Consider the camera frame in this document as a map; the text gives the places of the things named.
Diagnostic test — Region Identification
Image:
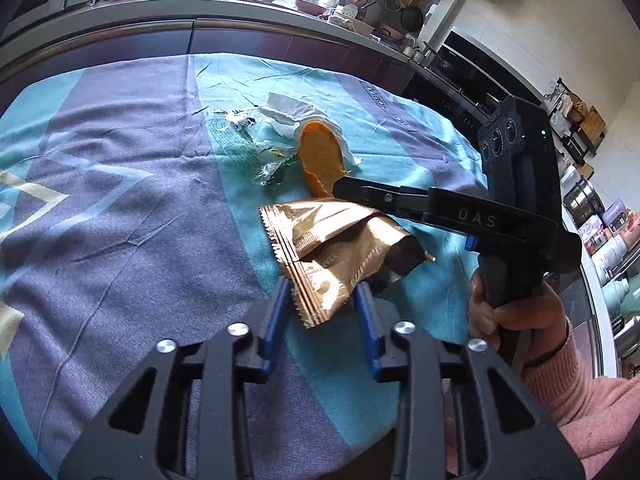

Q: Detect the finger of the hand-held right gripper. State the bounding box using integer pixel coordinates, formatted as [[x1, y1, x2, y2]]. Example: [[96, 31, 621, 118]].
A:
[[332, 174, 432, 221]]

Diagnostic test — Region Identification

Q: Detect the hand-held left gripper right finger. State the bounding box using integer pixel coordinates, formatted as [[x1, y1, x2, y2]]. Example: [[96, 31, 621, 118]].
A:
[[355, 282, 586, 480]]

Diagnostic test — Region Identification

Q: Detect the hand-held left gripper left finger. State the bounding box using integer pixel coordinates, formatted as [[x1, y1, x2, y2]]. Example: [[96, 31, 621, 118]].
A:
[[60, 277, 293, 480]]

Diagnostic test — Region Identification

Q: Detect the gold snack wrapper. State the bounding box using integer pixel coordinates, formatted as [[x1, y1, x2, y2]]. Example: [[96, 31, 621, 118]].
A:
[[258, 198, 435, 330]]

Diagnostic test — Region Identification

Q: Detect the person's right forearm pink sleeve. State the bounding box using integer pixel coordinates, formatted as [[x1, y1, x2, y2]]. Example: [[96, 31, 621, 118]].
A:
[[520, 317, 640, 462]]

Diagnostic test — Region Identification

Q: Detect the person's right hand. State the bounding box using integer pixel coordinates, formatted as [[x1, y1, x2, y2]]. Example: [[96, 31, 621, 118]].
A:
[[467, 272, 571, 366]]

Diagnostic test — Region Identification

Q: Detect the metal storage rack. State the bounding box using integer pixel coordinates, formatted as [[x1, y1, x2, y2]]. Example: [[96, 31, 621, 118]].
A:
[[544, 77, 609, 162]]

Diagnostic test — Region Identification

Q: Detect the row of kitchen containers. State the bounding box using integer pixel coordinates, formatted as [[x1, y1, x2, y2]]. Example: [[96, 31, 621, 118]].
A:
[[559, 164, 640, 377]]

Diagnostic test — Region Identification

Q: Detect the clear green candy wrapper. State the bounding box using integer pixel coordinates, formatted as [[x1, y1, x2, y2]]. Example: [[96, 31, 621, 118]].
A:
[[249, 144, 302, 191], [207, 107, 262, 147]]

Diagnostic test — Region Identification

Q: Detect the small crumpled white tissue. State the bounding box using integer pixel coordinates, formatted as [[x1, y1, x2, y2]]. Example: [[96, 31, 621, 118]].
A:
[[259, 92, 364, 166]]

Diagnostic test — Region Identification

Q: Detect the black stove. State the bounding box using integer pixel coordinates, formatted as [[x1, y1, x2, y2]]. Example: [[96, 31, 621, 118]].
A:
[[414, 29, 547, 127]]

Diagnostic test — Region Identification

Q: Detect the hanging frying pan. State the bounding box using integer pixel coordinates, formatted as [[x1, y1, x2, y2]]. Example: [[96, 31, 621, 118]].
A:
[[401, 5, 426, 32]]

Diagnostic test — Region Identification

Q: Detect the teal and purple tablecloth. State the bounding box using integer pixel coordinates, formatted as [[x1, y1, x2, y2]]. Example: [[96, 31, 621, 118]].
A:
[[0, 52, 492, 480]]

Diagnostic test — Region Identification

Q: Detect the kitchen counter cabinet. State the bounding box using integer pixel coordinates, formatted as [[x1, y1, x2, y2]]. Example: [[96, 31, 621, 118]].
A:
[[0, 0, 417, 107]]

